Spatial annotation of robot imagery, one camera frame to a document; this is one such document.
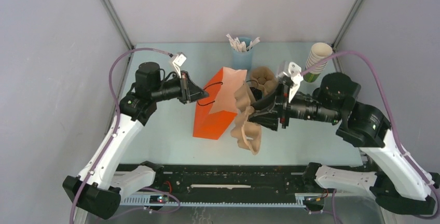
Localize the orange paper bag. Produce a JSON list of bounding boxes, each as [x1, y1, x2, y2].
[[192, 67, 248, 140]]

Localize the light blue holder cup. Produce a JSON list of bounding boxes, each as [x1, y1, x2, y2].
[[232, 45, 253, 70]]

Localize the white stir stick packets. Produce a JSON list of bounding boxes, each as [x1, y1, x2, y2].
[[226, 34, 260, 53]]

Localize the stack of paper cups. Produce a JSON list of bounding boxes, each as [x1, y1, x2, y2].
[[303, 43, 333, 82]]

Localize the single brown pulp carrier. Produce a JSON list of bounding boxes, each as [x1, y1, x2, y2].
[[230, 82, 262, 155]]

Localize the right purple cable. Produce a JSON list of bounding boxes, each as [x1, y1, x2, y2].
[[300, 50, 440, 220]]

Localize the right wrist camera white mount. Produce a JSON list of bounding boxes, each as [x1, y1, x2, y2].
[[275, 61, 304, 103]]

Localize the stack of black lids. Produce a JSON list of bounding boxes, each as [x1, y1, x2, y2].
[[250, 87, 264, 101]]

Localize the purple cable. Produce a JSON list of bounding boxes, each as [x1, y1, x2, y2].
[[68, 47, 174, 224], [300, 50, 440, 220]]

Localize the brown pulp cup carrier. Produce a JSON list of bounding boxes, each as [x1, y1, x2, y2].
[[250, 66, 278, 96]]

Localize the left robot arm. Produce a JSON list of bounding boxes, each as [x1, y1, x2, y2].
[[63, 62, 209, 219]]

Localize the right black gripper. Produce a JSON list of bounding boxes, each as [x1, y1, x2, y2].
[[246, 78, 340, 131]]

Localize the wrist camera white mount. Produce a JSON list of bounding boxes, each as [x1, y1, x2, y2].
[[169, 52, 187, 78], [275, 61, 304, 103]]

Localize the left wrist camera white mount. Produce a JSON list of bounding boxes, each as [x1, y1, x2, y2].
[[169, 52, 187, 78]]

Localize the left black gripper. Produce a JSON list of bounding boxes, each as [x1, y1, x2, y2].
[[152, 71, 209, 104]]

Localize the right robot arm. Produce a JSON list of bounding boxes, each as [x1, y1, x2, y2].
[[249, 73, 439, 219]]

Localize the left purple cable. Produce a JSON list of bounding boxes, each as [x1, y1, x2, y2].
[[68, 47, 174, 224]]

